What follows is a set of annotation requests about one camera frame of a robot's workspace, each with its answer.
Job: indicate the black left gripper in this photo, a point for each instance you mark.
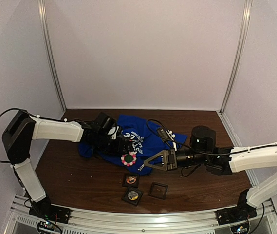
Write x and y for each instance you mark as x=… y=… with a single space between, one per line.
x=122 y=147

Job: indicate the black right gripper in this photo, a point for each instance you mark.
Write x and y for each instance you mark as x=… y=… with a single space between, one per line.
x=170 y=160

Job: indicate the pink flower plush brooch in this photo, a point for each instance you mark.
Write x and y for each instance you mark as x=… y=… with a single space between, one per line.
x=129 y=159

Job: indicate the blue printed t-shirt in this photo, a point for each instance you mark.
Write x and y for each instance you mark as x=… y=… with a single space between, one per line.
x=145 y=143

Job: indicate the small round badge brooch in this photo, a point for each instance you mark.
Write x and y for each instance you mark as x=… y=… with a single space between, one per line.
x=133 y=195

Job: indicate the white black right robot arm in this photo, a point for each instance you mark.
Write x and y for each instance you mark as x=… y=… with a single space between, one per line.
x=222 y=161

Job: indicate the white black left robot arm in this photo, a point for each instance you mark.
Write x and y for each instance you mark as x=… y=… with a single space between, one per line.
x=25 y=129

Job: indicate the black display box right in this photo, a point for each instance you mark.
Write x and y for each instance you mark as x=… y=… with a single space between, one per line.
x=158 y=190

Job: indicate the black display box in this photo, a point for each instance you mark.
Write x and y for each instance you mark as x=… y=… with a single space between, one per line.
x=158 y=190
x=130 y=185
x=132 y=202

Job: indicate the black display box upper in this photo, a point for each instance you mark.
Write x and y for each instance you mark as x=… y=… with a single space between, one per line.
x=130 y=185

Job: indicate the black display box lower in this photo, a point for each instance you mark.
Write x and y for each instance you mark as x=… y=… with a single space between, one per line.
x=132 y=202

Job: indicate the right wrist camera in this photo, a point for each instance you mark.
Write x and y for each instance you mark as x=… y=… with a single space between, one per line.
x=167 y=137

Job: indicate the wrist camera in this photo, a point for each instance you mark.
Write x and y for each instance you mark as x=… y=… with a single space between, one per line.
x=105 y=125
x=167 y=137

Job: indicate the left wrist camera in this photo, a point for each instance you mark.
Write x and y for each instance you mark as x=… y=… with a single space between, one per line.
x=105 y=125

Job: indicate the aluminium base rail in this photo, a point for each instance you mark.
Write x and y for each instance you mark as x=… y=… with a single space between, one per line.
x=83 y=221

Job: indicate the left aluminium frame post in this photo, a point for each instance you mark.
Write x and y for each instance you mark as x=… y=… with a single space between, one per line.
x=49 y=53

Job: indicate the aluminium frame post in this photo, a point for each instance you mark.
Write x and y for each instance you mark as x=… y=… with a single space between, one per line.
x=244 y=28
x=49 y=53

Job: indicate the right aluminium frame post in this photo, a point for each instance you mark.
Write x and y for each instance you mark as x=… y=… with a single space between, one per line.
x=244 y=28

